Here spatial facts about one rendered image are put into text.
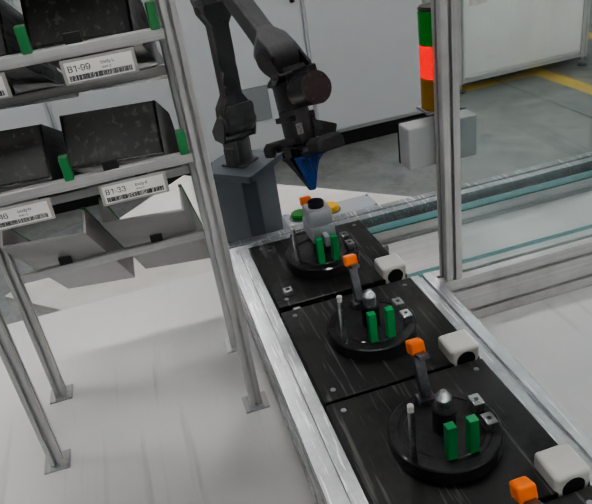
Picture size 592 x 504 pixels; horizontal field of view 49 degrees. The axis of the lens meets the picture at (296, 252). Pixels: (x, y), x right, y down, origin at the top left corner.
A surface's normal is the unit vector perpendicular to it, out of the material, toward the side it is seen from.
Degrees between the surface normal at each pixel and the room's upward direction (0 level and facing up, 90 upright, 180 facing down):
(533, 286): 90
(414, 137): 90
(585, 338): 0
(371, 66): 90
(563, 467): 0
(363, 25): 90
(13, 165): 65
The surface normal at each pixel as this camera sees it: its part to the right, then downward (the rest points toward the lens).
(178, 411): -0.14, -0.86
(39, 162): 0.04, 0.07
